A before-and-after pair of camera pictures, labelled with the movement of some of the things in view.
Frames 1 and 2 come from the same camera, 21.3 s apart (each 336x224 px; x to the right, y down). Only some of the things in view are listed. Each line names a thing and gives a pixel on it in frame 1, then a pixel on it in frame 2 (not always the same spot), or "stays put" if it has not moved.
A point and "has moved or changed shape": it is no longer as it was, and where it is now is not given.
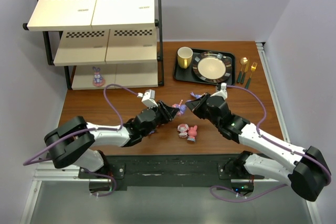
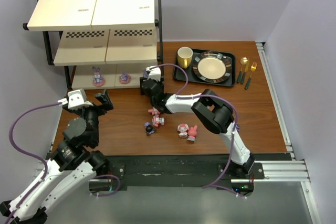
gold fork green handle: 253,68 stays put
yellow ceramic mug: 185,56 stays put
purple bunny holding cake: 197,96 has moved or changed shape
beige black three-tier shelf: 115,27 stays put
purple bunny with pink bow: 98,81 stays put
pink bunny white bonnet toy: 182,128 stays put
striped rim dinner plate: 211,66 stays put
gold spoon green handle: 243,61 stays put
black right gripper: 200,106 to 149,86
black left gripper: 165,111 to 92,107
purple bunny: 182,107 has moved or changed shape
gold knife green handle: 246,69 stays put
